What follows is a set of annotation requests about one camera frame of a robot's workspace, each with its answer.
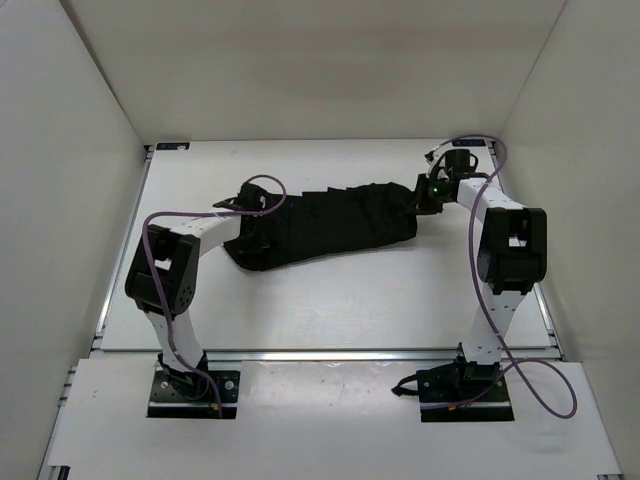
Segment black pleated skirt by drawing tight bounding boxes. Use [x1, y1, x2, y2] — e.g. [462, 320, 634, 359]
[224, 183, 417, 271]

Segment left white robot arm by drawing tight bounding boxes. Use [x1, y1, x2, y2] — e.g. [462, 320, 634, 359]
[125, 177, 286, 398]

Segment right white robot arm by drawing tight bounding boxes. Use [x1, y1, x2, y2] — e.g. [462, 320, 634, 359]
[415, 148, 547, 401]

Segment right blue corner label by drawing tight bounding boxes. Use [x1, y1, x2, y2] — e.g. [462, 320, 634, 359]
[451, 138, 486, 148]

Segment blue corner label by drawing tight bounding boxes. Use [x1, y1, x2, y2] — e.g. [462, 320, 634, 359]
[155, 142, 190, 151]
[451, 138, 486, 148]

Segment left blue corner label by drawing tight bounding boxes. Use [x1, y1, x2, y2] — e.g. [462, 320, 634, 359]
[155, 142, 190, 151]

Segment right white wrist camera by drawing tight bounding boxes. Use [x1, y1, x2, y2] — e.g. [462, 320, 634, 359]
[425, 149, 445, 179]

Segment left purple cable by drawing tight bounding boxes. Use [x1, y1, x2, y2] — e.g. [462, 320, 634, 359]
[141, 174, 289, 409]

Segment aluminium front rail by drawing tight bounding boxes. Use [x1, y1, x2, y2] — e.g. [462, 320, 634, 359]
[207, 349, 456, 362]

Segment right aluminium side rail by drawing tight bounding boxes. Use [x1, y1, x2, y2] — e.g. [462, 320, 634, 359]
[488, 142, 566, 361]

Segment aluminium side rail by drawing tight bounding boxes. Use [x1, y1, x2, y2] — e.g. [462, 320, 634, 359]
[488, 142, 566, 361]
[90, 144, 155, 352]

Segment left aluminium side rail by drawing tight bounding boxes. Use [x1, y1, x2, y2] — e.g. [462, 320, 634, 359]
[90, 144, 155, 352]

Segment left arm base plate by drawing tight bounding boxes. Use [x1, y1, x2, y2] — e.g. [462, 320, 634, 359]
[147, 368, 241, 420]

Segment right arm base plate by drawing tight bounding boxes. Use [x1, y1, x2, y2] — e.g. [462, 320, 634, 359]
[391, 357, 515, 423]

